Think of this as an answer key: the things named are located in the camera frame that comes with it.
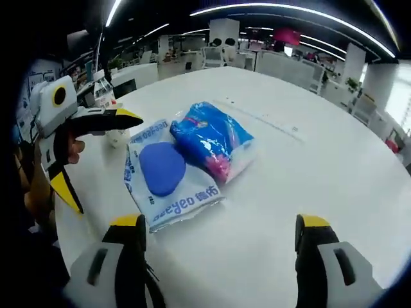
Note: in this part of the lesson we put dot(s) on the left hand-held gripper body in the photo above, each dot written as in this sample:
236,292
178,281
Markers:
53,106

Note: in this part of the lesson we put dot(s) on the small window blinds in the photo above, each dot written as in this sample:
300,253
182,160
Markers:
401,96

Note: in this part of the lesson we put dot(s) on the pink hanging sign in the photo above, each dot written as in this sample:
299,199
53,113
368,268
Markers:
286,37

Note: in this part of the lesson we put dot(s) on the blue plastic packet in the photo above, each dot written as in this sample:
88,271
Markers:
212,138

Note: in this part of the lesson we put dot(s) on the potted plant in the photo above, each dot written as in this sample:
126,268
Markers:
352,84
115,65

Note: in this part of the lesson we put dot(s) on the white table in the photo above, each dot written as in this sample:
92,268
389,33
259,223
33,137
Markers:
289,160

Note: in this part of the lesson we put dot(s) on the curved ceiling light strip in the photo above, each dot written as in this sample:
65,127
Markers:
305,13

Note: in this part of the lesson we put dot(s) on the person's left hand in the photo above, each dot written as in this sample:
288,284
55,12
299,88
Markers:
75,149

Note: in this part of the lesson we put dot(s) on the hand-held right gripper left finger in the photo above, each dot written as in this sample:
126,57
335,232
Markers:
106,266

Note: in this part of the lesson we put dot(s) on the red box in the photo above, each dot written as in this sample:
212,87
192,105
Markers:
393,145

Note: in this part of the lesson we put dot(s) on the white paper cup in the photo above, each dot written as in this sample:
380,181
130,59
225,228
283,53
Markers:
117,139

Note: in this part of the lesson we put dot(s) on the black monitor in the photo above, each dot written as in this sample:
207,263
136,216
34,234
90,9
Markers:
123,88

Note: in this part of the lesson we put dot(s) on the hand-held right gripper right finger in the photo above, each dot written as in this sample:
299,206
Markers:
340,266

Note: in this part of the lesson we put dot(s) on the clear water bottle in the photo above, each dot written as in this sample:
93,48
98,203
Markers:
102,91

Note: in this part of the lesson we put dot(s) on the wet wipes pack blue lid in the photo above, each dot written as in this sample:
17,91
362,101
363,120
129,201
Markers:
167,189

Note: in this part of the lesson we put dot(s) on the straight ceiling light strip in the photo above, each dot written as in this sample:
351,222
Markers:
113,13

